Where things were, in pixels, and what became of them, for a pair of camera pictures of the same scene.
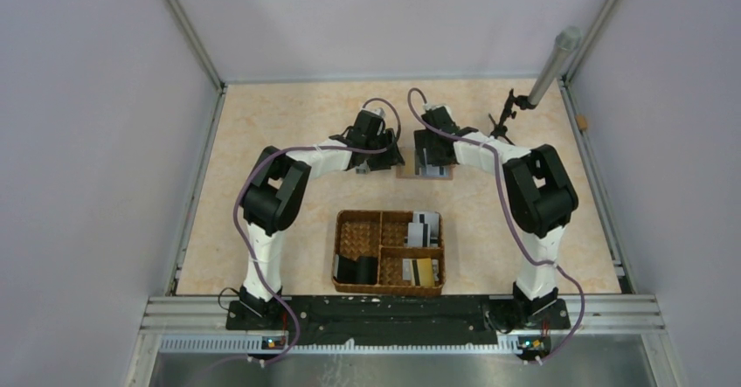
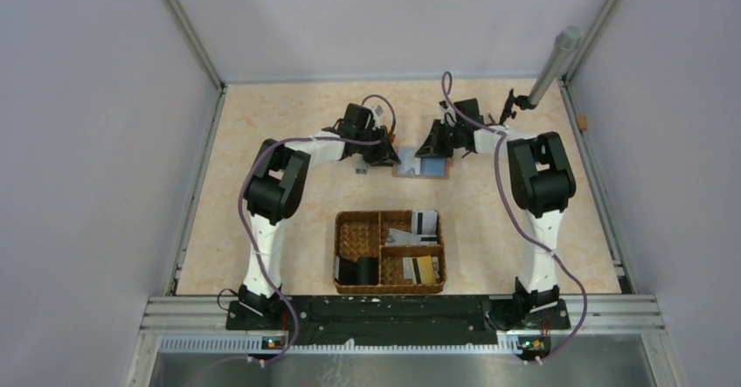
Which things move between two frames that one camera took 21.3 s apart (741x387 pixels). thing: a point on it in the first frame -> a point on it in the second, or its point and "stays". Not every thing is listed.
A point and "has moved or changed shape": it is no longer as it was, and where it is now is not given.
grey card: (418, 235) -> (398, 238)
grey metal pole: (566, 43) stays
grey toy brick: (363, 169) stays
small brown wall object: (582, 121) stays
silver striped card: (433, 171) has moved or changed shape
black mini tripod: (523, 102) stays
